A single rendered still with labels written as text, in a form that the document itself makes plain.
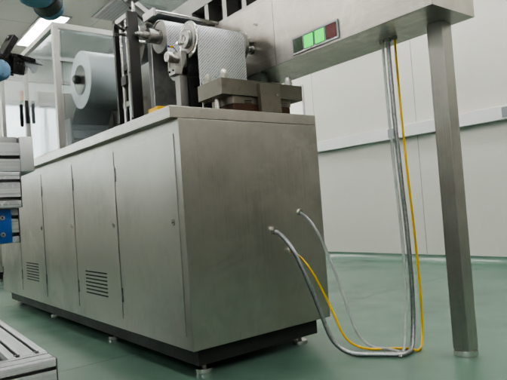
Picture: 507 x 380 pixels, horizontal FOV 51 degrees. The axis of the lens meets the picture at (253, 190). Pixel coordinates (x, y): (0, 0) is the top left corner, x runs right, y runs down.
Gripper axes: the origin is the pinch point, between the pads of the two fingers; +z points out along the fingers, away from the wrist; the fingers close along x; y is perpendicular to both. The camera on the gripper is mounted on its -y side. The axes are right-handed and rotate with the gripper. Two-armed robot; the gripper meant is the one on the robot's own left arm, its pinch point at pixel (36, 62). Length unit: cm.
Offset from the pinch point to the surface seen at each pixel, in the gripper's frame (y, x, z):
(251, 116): 22, 100, 12
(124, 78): 4.1, 29.1, 22.5
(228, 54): -6, 77, 33
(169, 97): 10, 40, 41
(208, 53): -4, 73, 23
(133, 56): -4.9, 35.3, 21.4
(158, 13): -26, 40, 31
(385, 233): 91, 75, 312
